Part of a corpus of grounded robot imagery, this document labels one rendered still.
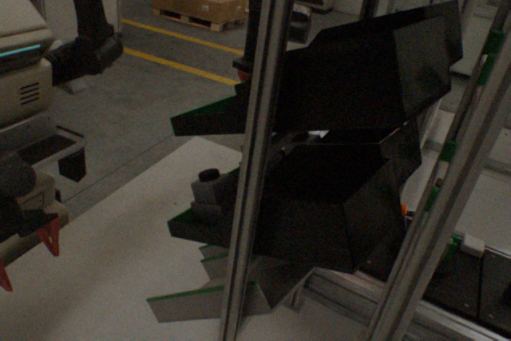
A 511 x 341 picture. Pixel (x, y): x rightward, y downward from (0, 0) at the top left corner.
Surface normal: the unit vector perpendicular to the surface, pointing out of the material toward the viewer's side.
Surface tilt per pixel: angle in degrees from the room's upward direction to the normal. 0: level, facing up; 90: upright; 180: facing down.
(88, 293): 0
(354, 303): 90
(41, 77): 98
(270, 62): 90
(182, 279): 0
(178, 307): 90
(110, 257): 0
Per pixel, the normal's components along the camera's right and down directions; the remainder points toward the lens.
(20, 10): 0.69, -0.42
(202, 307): -0.62, 0.32
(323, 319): 0.12, -0.86
